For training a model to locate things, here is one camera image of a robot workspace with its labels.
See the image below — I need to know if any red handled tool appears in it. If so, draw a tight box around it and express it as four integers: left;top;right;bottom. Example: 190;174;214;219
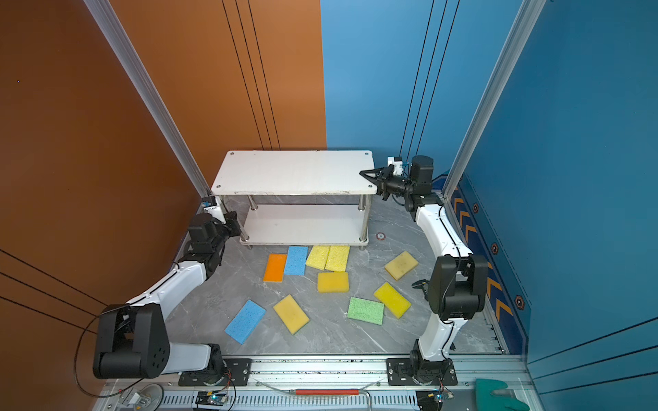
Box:
291;389;361;397

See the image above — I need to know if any right circuit board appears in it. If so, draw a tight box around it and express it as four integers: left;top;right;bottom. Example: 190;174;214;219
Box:
428;389;454;409

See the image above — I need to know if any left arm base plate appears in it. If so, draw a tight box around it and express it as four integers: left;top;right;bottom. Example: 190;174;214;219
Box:
178;358;252;388

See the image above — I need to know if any tan yellow sponge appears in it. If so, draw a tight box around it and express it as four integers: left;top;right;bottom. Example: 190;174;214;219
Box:
385;251;419;281

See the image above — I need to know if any small blue sponge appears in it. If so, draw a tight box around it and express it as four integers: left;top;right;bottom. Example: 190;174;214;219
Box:
284;246;308;276

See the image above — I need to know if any orange sponge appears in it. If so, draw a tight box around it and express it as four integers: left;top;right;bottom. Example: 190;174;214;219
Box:
263;253;287;283

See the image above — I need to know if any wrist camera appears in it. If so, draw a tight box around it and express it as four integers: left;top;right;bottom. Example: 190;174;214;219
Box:
200;195;226;224
387;156;405;176

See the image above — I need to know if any left aluminium frame post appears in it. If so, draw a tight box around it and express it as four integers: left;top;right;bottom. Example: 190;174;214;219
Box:
84;0;211;197

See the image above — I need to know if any green sponge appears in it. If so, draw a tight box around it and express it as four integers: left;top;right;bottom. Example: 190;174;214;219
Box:
347;297;385;325

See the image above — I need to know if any dark yellow sponge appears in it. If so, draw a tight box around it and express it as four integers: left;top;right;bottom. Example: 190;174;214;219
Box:
273;295;310;335

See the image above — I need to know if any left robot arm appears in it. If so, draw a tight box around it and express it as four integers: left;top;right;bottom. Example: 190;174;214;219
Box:
93;212;241;385

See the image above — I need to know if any white two-tier shelf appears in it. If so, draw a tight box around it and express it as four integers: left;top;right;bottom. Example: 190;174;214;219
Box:
212;150;376;248

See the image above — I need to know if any light yellow sponge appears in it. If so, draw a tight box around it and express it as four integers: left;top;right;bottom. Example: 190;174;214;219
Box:
325;246;351;272
305;246;331;271

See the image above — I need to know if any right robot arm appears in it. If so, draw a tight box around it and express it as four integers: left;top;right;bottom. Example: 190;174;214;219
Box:
359;156;488;386

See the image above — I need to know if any circuit board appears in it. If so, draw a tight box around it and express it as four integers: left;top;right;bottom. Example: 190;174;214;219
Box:
195;390;231;410
428;389;454;409

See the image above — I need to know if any right aluminium frame post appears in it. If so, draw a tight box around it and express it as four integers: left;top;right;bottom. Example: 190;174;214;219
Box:
441;0;546;203

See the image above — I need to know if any thick yellow sponge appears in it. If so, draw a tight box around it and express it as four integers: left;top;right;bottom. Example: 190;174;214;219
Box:
317;272;350;294

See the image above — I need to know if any aluminium frame post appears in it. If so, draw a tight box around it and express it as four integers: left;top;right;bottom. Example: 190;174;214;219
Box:
441;0;546;203
84;0;211;197

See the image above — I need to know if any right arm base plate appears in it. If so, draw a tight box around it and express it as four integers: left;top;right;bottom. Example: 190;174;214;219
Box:
386;358;459;386

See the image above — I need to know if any left circuit board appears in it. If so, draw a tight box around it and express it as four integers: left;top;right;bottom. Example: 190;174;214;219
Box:
195;390;231;410

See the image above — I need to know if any green glove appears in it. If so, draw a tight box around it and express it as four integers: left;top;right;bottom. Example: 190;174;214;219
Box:
475;378;531;411

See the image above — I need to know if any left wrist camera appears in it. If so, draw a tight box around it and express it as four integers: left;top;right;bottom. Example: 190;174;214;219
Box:
200;195;226;224

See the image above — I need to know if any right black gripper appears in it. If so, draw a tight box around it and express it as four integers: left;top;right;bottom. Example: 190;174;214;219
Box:
360;167;415;203

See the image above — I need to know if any large blue sponge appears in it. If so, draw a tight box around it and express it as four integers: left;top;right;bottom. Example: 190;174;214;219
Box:
224;300;267;344

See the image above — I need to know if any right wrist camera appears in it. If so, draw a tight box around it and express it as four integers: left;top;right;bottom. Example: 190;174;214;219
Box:
387;156;405;176

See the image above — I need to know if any yellow black caliper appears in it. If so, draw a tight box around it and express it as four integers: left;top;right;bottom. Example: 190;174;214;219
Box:
412;279;428;290

